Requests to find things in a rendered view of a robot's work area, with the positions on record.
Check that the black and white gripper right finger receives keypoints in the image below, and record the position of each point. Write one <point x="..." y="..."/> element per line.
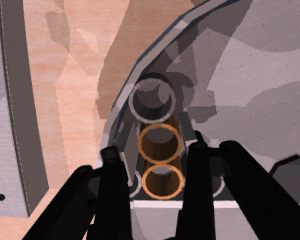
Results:
<point x="271" y="212"/>

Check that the bronze bushing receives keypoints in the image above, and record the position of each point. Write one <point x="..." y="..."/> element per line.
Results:
<point x="165" y="186"/>
<point x="163" y="152"/>

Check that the grey metal ring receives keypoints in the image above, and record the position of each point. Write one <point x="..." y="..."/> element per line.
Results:
<point x="152" y="115"/>
<point x="218" y="183"/>
<point x="137" y="183"/>

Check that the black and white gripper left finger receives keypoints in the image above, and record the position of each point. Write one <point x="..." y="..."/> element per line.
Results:
<point x="68" y="214"/>

